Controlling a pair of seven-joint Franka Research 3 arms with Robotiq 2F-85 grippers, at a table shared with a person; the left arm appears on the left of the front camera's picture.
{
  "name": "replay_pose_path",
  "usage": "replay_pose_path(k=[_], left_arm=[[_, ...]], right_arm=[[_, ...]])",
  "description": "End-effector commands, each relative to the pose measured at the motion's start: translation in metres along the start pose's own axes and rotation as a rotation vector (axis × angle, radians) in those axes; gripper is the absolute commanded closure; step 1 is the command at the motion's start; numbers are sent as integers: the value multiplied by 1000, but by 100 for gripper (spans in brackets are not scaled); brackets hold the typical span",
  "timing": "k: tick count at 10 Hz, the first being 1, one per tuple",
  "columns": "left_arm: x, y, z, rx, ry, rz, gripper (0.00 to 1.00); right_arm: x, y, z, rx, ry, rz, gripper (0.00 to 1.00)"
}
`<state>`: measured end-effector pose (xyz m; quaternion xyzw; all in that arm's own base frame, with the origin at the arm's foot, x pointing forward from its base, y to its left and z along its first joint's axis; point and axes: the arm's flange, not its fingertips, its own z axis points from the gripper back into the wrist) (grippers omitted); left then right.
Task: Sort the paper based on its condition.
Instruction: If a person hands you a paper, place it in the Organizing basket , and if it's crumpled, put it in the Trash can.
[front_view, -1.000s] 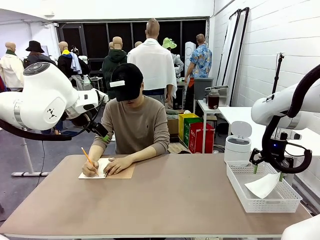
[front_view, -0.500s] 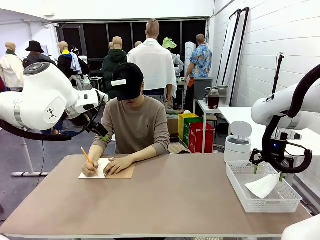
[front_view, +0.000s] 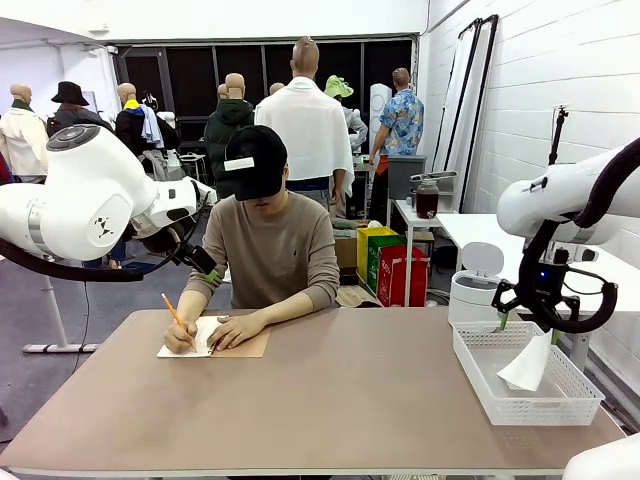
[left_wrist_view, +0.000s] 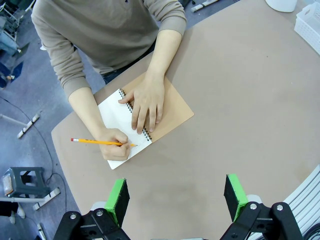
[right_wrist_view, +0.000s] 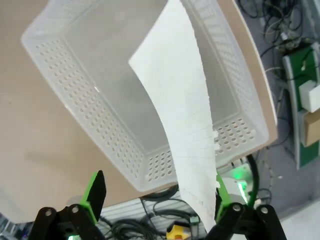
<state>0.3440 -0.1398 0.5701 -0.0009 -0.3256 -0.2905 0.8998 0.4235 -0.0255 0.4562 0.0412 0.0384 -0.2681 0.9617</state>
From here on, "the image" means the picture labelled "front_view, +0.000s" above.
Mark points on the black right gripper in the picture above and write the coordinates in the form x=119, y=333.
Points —
x=552, y=287

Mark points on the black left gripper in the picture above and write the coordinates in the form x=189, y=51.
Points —
x=196, y=256

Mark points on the yellow pencil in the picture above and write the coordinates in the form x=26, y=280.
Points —
x=171, y=306

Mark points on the white paper sheet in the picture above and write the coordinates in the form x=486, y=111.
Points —
x=525, y=370

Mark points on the spiral notebook brown cover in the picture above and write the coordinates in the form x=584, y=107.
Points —
x=250, y=347

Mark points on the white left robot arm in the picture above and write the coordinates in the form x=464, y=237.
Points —
x=90, y=200

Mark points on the person's left forearm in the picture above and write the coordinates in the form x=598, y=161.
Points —
x=285, y=307

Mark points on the person's right forearm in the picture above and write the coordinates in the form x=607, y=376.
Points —
x=192, y=307

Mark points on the person's left hand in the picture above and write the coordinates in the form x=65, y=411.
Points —
x=237, y=331

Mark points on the person's right hand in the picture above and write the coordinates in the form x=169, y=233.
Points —
x=181, y=340

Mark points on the white round trash bin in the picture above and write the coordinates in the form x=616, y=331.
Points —
x=472, y=300

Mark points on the person in beige sweater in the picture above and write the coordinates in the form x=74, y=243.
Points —
x=280, y=250

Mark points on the large white desk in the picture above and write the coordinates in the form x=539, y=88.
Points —
x=475, y=230

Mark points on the white perforated plastic basket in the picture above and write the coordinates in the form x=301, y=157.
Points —
x=545, y=412

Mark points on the gray backpack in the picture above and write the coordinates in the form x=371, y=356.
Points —
x=157, y=167

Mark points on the brown cardboard box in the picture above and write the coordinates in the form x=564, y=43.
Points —
x=346, y=252

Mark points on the red shopping bag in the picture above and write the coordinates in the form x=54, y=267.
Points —
x=400, y=280

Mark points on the glass jar brown liquid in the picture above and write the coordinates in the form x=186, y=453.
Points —
x=427, y=200

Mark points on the yellow shopping bag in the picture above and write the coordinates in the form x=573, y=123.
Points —
x=364, y=250

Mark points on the mannequin in dark green jacket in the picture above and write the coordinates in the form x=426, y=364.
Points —
x=227, y=120

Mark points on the small white side table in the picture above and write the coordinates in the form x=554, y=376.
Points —
x=406, y=212

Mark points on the green shopping bag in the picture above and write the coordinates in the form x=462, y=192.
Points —
x=374, y=265

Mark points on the black tripod stand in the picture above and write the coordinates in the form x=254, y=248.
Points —
x=557, y=135

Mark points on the mannequin black jacket yellow collar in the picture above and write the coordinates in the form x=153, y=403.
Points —
x=131, y=130

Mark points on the gray plastic bin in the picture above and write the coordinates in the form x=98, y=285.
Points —
x=406, y=172

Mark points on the mannequin draped in white cloth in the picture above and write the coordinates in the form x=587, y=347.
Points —
x=305, y=115

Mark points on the bare mannequin head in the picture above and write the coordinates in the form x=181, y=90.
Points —
x=222, y=91
x=276, y=89

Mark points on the black framed white panel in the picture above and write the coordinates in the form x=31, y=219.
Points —
x=462, y=100
x=487, y=90

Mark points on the mannequin in blue floral shirt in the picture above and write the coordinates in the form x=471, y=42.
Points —
x=402, y=125

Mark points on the mannequin with green hat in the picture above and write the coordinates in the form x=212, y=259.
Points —
x=339, y=87

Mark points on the mannequin with black bucket hat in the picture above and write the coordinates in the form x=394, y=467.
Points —
x=70, y=95

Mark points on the mannequin in cream coat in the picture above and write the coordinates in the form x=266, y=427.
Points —
x=22, y=140

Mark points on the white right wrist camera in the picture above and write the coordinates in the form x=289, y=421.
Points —
x=584, y=254

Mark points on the white desk leg frame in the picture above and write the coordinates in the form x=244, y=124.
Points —
x=55, y=320

